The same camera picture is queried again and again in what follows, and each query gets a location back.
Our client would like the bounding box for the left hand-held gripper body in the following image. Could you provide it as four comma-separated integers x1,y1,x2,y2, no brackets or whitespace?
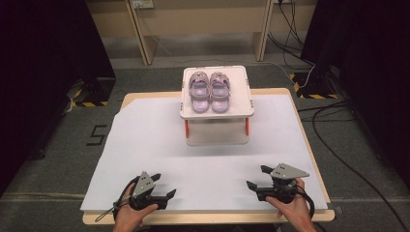
128,170,169,212

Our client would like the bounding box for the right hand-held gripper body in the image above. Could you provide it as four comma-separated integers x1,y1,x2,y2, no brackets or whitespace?
255,162,310,204

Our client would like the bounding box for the pink child sandal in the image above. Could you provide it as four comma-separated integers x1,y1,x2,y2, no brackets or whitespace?
209,71,232,114
188,71,212,114

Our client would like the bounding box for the person's left hand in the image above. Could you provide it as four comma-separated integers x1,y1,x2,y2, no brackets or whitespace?
114,185,160,228

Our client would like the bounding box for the person's right hand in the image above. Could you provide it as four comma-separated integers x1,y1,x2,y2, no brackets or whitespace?
265,178,312,227

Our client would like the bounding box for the white table cover sheet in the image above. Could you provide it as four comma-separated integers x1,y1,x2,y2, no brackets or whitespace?
79,94,329,214

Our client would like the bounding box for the black yellow striped stand base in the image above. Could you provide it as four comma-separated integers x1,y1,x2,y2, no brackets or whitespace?
65,76,117,108
288,72,340,101

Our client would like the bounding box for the black curtain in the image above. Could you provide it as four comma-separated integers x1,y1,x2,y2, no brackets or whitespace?
300,0,410,187
0,0,117,196

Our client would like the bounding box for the beige wooden desk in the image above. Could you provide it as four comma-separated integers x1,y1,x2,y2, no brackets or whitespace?
84,0,319,66

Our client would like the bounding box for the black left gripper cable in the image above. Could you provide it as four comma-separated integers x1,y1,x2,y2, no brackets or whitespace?
112,175,140,220

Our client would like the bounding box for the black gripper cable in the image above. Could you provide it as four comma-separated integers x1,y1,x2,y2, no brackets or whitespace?
295,185,316,220
112,175,140,220

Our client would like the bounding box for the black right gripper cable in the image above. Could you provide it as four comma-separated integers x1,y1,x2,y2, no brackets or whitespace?
295,185,316,220

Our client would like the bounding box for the grey wrist strap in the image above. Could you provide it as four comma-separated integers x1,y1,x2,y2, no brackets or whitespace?
94,202,125,223

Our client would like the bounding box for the long black floor cable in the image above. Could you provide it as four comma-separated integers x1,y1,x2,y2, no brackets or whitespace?
297,99,410,232

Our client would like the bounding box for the bundle of black cables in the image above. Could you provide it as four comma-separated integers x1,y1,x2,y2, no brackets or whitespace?
268,0,316,70

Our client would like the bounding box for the white wall socket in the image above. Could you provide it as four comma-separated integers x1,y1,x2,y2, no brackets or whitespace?
132,0,156,10

